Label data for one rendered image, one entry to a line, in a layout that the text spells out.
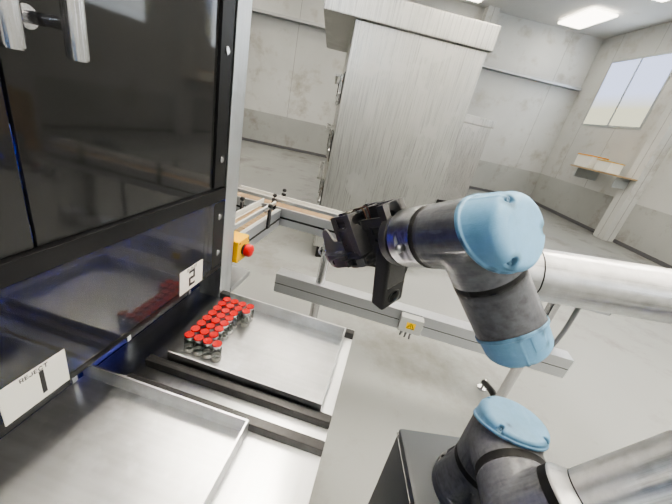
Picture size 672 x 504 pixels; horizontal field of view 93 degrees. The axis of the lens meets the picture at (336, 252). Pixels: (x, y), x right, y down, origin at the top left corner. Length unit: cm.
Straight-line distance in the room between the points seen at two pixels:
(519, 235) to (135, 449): 63
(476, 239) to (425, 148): 283
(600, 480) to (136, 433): 69
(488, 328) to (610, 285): 22
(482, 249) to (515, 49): 1108
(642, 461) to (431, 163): 279
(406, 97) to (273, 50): 767
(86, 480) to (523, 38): 1145
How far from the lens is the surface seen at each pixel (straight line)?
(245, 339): 85
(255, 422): 67
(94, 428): 73
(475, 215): 31
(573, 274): 52
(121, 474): 67
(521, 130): 1156
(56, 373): 64
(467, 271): 33
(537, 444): 68
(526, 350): 39
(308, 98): 1021
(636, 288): 56
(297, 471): 66
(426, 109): 309
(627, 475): 60
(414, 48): 309
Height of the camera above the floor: 144
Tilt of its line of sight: 24 degrees down
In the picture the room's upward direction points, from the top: 13 degrees clockwise
